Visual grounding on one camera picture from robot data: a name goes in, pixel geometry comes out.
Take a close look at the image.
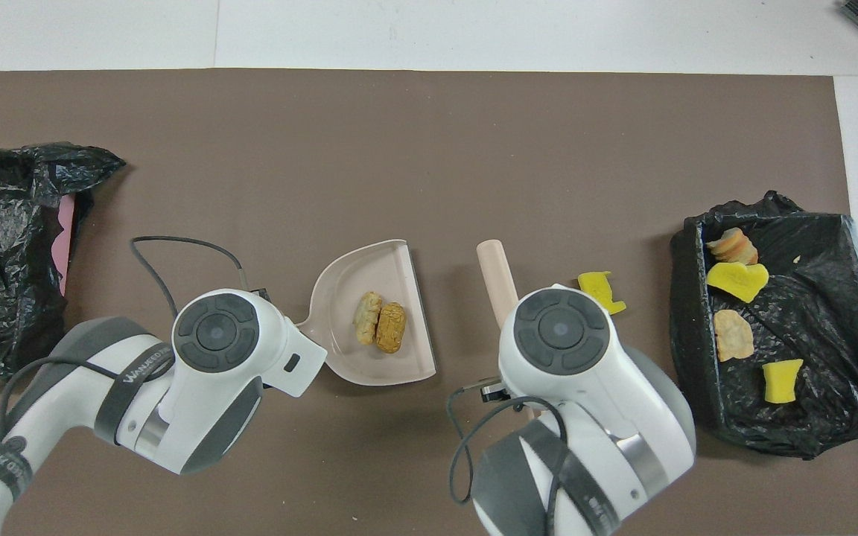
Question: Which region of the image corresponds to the beige plastic dustpan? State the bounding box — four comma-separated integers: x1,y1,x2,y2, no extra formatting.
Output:
295,239,437,386

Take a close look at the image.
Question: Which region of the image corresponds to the yellow sponge with green backing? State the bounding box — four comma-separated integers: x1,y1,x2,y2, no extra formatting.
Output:
706,262,770,304

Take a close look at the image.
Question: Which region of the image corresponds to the left black lined bin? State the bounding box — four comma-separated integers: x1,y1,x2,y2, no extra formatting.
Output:
670,190,858,460

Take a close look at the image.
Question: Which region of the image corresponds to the small yellow sponge piece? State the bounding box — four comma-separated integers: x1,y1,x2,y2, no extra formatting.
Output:
763,360,804,405

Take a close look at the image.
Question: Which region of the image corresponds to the beige brush with black bristles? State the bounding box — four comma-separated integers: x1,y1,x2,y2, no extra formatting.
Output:
476,240,523,328

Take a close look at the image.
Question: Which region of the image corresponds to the brown table mat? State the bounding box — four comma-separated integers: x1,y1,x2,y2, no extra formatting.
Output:
0,69,858,536

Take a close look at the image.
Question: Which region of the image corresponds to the brown bread roll toy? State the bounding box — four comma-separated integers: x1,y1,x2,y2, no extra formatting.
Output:
375,301,407,354

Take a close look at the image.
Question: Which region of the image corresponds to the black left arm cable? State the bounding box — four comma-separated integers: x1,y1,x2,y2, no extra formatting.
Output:
130,236,266,317

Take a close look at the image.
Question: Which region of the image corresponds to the pink bin box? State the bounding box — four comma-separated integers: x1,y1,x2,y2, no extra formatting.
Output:
57,195,77,297

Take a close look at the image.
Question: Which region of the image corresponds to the pale yellow scrap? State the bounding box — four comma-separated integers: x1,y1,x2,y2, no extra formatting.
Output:
353,291,384,346

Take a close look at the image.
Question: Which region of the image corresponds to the orange striped croissant toy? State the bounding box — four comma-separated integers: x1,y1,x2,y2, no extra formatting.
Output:
714,309,755,363
706,228,760,267

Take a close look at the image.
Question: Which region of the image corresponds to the notched yellow sponge piece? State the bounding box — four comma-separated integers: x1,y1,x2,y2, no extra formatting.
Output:
576,271,628,316

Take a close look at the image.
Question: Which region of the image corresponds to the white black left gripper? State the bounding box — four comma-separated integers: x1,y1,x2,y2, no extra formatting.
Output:
247,287,328,398

